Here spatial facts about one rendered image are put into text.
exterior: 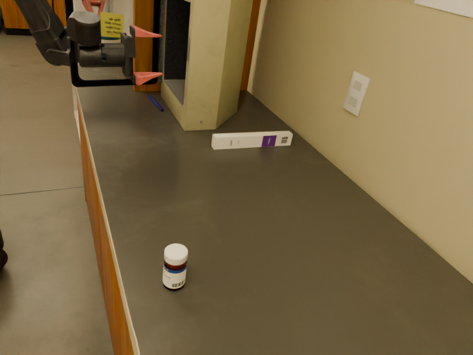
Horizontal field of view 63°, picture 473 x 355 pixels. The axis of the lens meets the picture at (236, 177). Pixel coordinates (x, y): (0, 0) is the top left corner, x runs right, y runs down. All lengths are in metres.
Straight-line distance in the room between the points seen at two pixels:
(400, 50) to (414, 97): 0.13
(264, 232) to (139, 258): 0.28
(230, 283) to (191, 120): 0.67
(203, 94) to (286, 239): 0.58
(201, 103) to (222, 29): 0.24
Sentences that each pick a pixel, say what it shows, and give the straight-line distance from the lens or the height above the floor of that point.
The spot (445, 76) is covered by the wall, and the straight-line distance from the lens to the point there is 1.02.
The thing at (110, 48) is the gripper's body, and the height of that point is 1.23.
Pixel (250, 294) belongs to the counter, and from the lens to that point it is 0.75.
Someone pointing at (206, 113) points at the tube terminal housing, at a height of 1.00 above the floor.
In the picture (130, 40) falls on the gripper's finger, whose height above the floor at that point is 1.25.
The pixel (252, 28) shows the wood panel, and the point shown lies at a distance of 1.68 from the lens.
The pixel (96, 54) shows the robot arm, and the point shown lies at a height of 1.21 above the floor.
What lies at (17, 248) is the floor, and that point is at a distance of 2.32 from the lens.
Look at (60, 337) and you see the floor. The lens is 1.89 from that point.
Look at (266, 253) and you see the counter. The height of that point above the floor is 0.94.
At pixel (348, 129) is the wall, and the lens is 1.24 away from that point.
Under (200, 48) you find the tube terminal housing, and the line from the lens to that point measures 1.21.
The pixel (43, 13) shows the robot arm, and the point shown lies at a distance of 1.03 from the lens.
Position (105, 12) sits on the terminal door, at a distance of 1.43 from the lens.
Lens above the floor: 1.49
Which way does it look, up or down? 31 degrees down
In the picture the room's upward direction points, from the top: 9 degrees clockwise
